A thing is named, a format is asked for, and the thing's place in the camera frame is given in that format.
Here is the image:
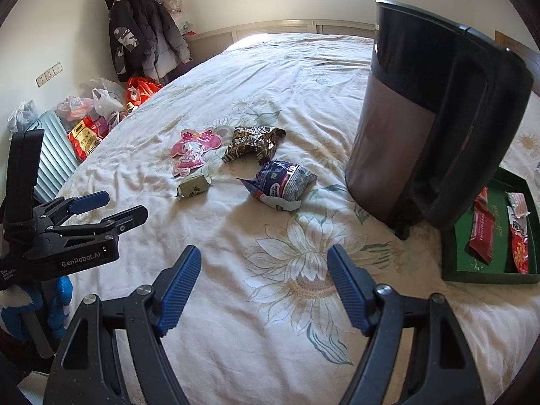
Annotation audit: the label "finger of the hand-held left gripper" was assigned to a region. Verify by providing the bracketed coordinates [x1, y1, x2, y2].
[31, 191, 111, 228]
[44, 205, 149, 247]

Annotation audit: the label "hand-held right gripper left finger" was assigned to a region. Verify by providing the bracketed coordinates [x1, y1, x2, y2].
[44, 245, 202, 405]

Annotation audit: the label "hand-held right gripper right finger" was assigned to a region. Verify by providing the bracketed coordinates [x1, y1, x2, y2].
[327, 244, 488, 405]

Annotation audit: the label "small green candy packet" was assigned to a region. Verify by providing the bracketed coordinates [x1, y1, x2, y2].
[175, 173, 212, 201]

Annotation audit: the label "pink cartoon snack packet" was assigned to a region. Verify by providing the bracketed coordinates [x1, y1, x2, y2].
[170, 124, 228, 178]

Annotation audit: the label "green tray box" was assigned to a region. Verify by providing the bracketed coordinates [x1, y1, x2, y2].
[441, 166, 540, 285]

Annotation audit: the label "blue white snack packet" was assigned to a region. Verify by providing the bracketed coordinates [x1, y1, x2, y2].
[236, 159, 318, 212]

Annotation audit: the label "brown snack packet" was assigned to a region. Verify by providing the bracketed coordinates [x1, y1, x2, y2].
[221, 126, 287, 166]

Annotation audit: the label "dark red snack packet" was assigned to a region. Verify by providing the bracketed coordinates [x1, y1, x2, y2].
[466, 200, 507, 266]

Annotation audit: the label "red white snack packet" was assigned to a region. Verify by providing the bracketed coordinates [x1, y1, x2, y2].
[508, 214, 531, 275]

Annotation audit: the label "light blue suitcase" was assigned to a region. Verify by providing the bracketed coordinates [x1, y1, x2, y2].
[26, 110, 81, 203]

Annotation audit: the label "red yellow gift bag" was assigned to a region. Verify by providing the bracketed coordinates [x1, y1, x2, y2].
[67, 116, 104, 162]

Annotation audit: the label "pink clear plastic bag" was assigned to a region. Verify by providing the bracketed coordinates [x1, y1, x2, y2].
[55, 96, 96, 121]

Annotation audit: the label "white plastic bag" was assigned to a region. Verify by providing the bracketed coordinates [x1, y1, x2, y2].
[92, 88, 124, 118]

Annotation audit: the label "clear grey plastic bag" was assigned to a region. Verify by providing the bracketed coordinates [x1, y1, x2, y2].
[7, 100, 38, 133]

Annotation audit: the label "orange red plastic bag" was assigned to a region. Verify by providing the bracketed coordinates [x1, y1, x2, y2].
[125, 77, 164, 112]

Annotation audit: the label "black electric kettle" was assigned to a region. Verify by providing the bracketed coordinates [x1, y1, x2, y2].
[345, 0, 534, 241]

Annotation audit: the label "black camo jacket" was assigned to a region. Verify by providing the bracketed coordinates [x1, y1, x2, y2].
[102, 0, 140, 83]

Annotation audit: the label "black grey puffer jacket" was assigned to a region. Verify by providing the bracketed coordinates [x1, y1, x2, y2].
[124, 0, 191, 82]

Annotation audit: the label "hanging white plastic bags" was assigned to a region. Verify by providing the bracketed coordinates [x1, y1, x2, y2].
[162, 0, 190, 36]

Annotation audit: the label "beige slatted cabinet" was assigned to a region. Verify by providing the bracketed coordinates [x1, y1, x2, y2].
[186, 19, 376, 57]

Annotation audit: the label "wooden headboard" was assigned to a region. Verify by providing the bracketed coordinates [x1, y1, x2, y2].
[494, 29, 540, 77]

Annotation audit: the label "wall light switches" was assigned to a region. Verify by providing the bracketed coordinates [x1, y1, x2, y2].
[36, 62, 63, 88]

